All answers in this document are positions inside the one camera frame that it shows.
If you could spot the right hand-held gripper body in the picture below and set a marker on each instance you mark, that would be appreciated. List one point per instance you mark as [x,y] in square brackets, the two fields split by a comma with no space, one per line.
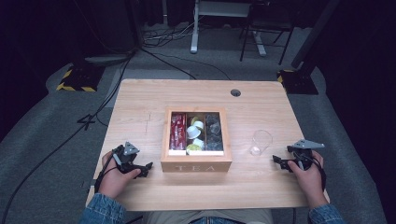
[303,155]

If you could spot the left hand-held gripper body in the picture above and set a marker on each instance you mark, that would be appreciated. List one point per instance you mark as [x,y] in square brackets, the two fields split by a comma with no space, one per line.
[126,159]

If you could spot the clear glass cup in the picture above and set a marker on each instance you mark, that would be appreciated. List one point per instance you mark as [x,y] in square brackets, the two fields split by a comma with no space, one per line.
[261,143]

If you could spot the wooden tea box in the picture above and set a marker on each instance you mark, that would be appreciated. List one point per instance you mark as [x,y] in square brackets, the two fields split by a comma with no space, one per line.
[196,163]

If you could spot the pile of dark tea bags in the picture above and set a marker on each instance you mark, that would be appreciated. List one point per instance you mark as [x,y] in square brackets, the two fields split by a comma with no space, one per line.
[214,133]

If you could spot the person's left hand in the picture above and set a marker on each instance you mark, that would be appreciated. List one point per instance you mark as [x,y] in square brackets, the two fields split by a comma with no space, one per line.
[113,183]

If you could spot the person's right hand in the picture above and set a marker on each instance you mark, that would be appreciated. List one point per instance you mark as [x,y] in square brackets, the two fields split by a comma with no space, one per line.
[313,183]

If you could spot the bundle of red sachets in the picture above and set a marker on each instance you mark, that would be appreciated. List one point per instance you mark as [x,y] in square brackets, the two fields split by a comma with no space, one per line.
[177,132]

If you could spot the large white capsule cup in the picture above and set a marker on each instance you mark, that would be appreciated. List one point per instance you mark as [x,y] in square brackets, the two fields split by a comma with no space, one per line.
[193,132]

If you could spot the white capsule green lid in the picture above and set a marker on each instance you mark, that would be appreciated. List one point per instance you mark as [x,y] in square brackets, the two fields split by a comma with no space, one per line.
[199,142]

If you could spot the small white capsule cup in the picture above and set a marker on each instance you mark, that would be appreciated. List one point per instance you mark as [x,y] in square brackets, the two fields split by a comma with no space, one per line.
[199,125]

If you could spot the yellow-green capsule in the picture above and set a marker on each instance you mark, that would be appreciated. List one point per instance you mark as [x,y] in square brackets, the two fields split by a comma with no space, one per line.
[194,119]

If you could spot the black yellow striped stand base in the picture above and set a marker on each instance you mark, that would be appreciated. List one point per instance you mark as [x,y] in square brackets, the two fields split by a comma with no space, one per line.
[80,79]
[297,82]

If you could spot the dark slanted stand pole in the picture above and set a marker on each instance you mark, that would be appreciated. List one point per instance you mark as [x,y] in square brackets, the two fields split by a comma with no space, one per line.
[314,31]

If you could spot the black metal chair frame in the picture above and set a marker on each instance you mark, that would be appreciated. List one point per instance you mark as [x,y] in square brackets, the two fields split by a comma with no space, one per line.
[267,23]

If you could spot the white desk frame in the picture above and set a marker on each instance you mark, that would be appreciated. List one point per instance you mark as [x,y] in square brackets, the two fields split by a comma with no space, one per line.
[195,31]

